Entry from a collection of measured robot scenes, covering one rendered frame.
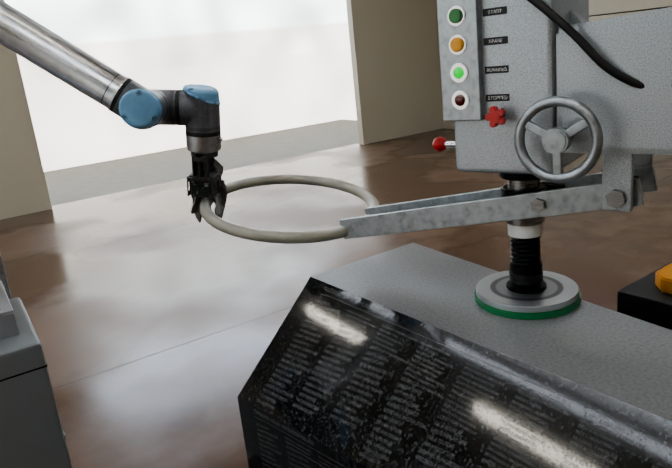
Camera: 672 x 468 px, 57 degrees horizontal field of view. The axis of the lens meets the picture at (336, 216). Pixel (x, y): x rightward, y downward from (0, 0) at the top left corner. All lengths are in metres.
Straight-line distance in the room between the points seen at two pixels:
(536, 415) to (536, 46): 0.63
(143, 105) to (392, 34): 8.32
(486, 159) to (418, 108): 8.76
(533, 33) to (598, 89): 0.15
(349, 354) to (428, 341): 0.21
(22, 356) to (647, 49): 1.41
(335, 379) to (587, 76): 0.80
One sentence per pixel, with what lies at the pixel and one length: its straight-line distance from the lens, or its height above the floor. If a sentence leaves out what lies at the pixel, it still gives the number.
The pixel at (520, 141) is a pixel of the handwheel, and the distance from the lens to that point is 1.14.
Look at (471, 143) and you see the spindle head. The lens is 1.24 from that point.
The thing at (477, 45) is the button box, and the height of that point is 1.41.
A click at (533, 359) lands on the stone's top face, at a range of 1.18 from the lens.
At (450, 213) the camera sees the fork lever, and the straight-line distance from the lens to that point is 1.35.
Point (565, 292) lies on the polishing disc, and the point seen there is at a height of 0.89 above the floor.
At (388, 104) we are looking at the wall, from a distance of 9.60.
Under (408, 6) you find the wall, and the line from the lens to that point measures 9.90.
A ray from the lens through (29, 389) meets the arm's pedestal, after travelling 1.64.
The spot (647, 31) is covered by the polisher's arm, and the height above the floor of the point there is 1.41.
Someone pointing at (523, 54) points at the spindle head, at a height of 1.39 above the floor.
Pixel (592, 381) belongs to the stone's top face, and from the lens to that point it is 1.12.
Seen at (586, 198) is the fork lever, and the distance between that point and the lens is 1.24.
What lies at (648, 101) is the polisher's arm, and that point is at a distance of 1.14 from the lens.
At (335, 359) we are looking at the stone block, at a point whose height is 0.76.
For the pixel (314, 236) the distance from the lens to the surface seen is 1.48.
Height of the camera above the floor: 1.43
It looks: 15 degrees down
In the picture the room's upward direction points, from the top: 6 degrees counter-clockwise
